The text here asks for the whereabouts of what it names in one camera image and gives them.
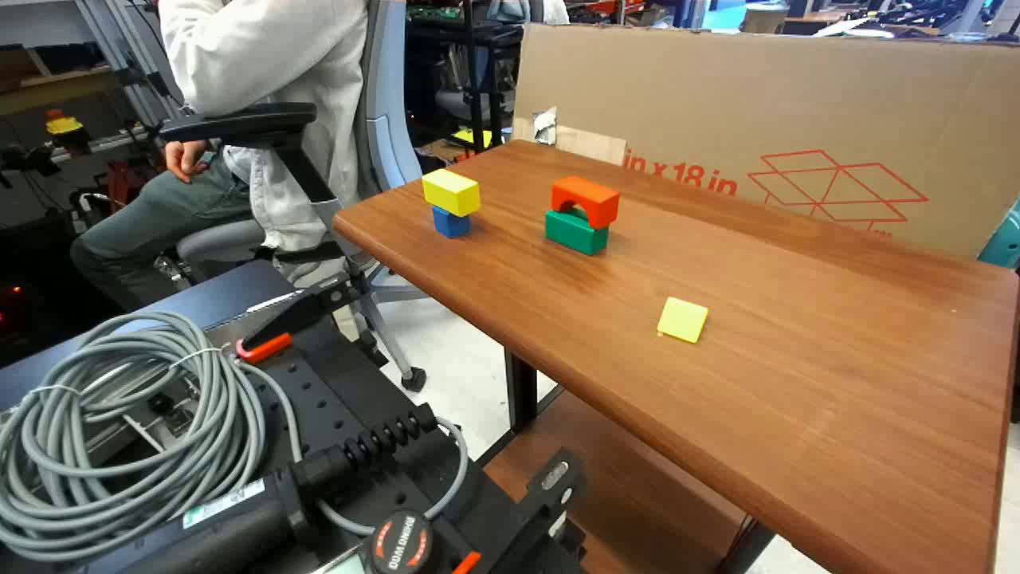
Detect seated person's bare hand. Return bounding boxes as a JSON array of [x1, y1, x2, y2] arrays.
[[161, 136, 218, 185]]

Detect green arch block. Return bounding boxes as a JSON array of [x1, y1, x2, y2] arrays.
[[542, 203, 611, 258]]

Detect orange arch block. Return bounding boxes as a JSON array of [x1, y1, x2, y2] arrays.
[[550, 173, 621, 233]]

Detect yellow rectangular block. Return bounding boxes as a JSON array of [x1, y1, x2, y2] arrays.
[[417, 165, 486, 221]]

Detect blue cube block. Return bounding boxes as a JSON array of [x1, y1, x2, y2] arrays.
[[430, 203, 475, 241]]

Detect yellow wedge block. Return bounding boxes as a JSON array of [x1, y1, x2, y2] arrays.
[[654, 292, 713, 346]]

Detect black office chair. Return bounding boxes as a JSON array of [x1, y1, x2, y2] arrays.
[[156, 0, 430, 396]]

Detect seated person white hoodie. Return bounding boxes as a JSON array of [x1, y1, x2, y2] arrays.
[[67, 0, 369, 312]]

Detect small yellow object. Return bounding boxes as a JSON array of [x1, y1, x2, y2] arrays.
[[42, 108, 91, 140]]

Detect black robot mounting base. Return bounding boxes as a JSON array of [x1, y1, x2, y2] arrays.
[[0, 258, 599, 574]]

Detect white crumpled plastic bag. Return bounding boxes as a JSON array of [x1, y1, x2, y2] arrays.
[[530, 106, 562, 148]]

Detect round black orange knob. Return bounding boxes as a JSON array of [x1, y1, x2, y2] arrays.
[[364, 511, 436, 574]]

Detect wooden lower shelf board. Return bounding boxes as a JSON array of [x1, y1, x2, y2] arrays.
[[478, 389, 753, 574]]

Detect large printed cardboard box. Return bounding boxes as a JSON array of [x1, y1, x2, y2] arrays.
[[512, 23, 1020, 266]]

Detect teal green bin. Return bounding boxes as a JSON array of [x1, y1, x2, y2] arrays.
[[980, 201, 1020, 270]]

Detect aluminium frame struts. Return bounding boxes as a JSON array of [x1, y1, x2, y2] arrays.
[[75, 0, 188, 134]]

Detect black clamp orange handle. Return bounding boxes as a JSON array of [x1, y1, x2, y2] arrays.
[[218, 284, 369, 367]]

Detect coiled grey cable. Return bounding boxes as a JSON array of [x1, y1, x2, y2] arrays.
[[0, 309, 471, 569]]

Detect thick black cable connector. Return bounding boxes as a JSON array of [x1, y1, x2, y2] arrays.
[[92, 443, 353, 574]]

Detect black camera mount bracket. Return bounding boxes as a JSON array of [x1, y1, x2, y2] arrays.
[[465, 443, 591, 574]]

